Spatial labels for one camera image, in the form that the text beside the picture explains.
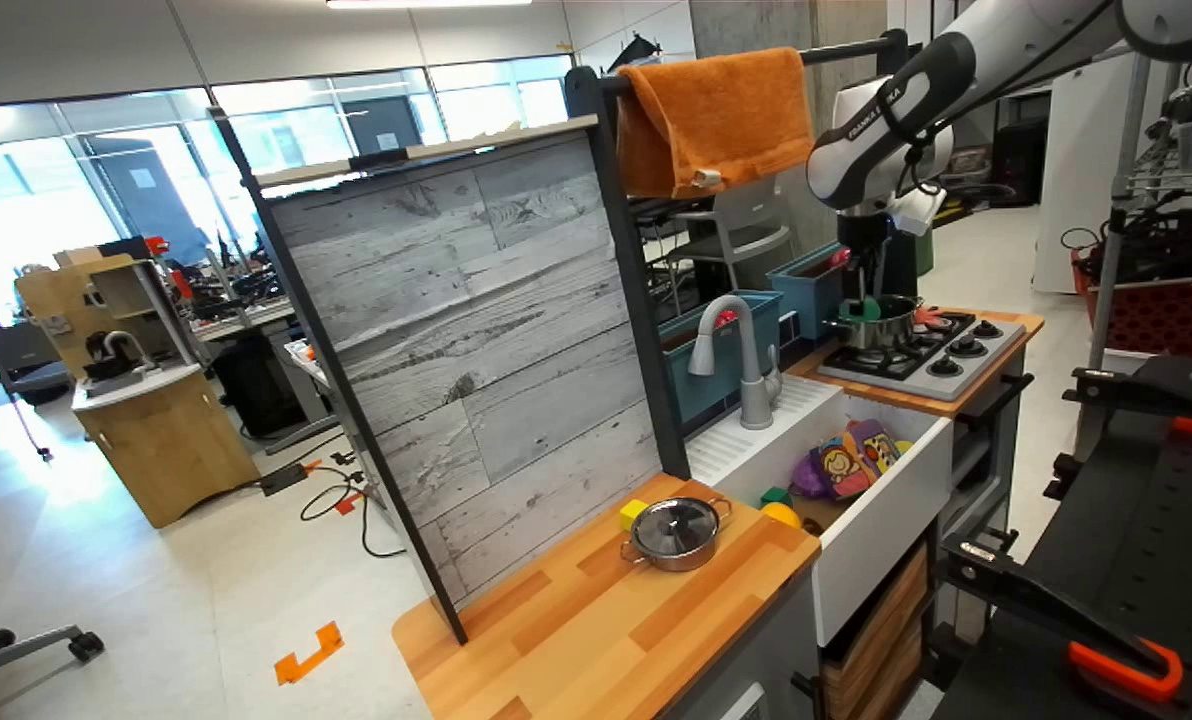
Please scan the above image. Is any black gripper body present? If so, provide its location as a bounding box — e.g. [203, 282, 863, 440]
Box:
[834, 204, 922, 271]

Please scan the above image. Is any green plush toy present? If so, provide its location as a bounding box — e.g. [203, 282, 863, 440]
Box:
[834, 296, 896, 338]

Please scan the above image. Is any steel cooking pot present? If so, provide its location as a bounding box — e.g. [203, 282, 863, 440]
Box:
[830, 300, 939, 358]

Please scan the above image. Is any grey toy stove top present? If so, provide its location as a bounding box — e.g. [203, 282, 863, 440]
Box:
[813, 309, 1033, 409]

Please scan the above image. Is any grey toy faucet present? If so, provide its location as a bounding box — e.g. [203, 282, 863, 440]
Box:
[686, 291, 789, 433]

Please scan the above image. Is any white sink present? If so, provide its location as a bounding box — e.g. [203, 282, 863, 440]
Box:
[685, 376, 956, 650]

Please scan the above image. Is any teal plastic bin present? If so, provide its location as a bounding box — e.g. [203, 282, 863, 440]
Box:
[765, 234, 866, 345]
[656, 286, 789, 433]

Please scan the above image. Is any orange towel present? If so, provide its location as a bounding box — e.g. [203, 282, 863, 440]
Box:
[611, 45, 821, 204]

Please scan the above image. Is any red basket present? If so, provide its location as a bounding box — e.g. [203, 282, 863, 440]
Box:
[1070, 253, 1192, 358]

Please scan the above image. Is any grey wood-look back panel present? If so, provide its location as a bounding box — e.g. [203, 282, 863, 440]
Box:
[206, 112, 668, 646]

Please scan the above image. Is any grey kitchen cabinet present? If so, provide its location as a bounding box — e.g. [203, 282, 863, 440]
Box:
[650, 337, 1035, 720]

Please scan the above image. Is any wooden cabinet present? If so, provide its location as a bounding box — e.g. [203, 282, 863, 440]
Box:
[69, 358, 260, 531]

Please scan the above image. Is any wooden shelf unit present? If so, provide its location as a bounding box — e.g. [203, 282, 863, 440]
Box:
[11, 239, 189, 392]

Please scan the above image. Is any office chair base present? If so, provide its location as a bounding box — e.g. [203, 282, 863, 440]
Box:
[0, 620, 107, 691]

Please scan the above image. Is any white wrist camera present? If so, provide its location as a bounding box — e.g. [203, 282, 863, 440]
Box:
[889, 183, 951, 243]

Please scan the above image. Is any black metal frame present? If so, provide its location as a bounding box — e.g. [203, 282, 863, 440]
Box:
[559, 27, 916, 485]

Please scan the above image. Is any black floor cable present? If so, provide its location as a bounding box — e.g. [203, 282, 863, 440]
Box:
[290, 450, 410, 563]

